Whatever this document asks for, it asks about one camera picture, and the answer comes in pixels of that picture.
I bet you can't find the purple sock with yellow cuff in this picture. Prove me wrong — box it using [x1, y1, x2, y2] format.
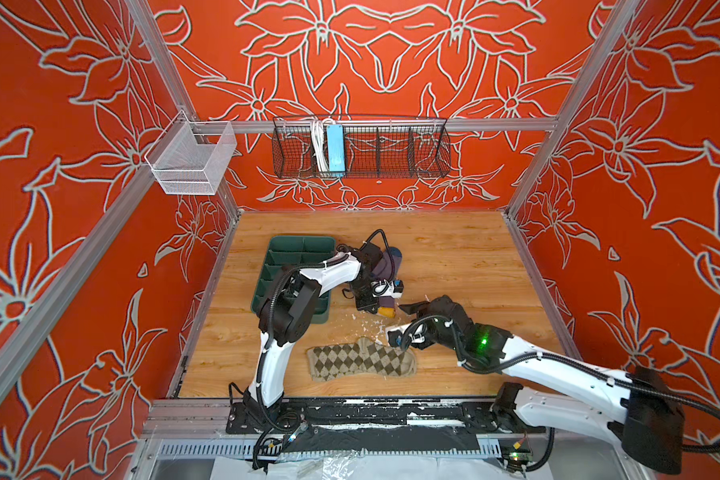
[371, 247, 403, 318]

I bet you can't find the green plastic divider tray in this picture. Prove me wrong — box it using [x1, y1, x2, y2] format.
[250, 235, 337, 325]

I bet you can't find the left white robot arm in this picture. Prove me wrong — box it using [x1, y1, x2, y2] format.
[242, 228, 403, 431]

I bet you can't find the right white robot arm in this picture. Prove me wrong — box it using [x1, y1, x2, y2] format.
[386, 296, 720, 475]

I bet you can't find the light blue box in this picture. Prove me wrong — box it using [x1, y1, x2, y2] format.
[326, 123, 346, 177]

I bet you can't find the beige argyle sock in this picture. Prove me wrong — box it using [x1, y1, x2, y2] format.
[306, 337, 417, 382]

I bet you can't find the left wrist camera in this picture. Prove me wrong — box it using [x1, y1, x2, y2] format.
[372, 279, 404, 299]

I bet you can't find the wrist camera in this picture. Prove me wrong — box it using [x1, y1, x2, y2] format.
[385, 324, 420, 351]
[372, 279, 404, 299]

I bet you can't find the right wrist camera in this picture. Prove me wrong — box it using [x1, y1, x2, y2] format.
[385, 324, 420, 351]

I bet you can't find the black wire wall basket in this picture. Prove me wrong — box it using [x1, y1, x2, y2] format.
[272, 115, 452, 180]

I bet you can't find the white cable bundle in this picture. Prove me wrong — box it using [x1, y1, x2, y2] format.
[309, 119, 329, 174]

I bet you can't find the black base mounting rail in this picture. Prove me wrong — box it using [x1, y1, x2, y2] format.
[224, 397, 549, 459]

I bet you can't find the clear acrylic wall bin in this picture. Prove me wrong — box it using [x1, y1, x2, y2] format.
[144, 110, 238, 196]

